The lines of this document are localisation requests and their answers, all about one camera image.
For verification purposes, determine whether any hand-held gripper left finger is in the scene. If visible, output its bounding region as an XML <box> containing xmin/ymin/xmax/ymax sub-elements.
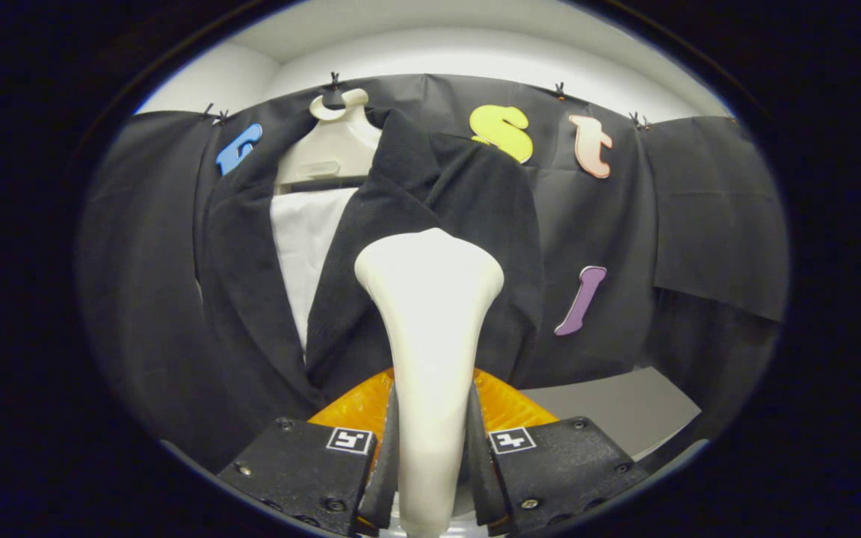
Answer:
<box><xmin>217</xmin><ymin>368</ymin><xmax>401</xmax><ymax>537</ymax></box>

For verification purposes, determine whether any black backdrop cloth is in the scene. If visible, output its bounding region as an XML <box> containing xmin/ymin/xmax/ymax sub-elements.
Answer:
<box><xmin>75</xmin><ymin>72</ymin><xmax>790</xmax><ymax>464</ymax></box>

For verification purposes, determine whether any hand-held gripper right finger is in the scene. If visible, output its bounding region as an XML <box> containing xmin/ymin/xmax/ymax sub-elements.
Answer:
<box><xmin>468</xmin><ymin>368</ymin><xmax>649</xmax><ymax>536</ymax></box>

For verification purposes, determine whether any grey cabinet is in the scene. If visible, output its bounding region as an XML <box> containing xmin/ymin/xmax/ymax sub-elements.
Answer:
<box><xmin>520</xmin><ymin>366</ymin><xmax>703</xmax><ymax>460</ymax></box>

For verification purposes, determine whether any black suit jacket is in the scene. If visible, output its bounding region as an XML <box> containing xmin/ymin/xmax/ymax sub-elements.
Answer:
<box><xmin>195</xmin><ymin>108</ymin><xmax>547</xmax><ymax>468</ymax></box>

